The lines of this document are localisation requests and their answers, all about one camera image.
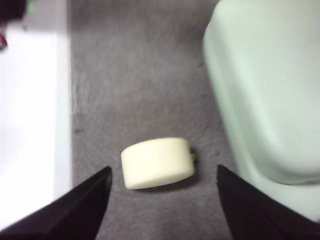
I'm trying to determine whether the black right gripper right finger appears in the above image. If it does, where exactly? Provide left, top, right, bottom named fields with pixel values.
left=216, top=164, right=320, bottom=240

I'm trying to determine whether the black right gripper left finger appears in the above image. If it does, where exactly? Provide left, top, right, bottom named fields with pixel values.
left=0, top=165, right=112, bottom=240

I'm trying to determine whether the smooth white steamed bun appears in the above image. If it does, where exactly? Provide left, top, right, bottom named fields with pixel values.
left=120, top=136, right=196, bottom=190

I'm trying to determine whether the green breakfast maker base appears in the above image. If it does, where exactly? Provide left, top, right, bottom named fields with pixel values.
left=202, top=0, right=320, bottom=223

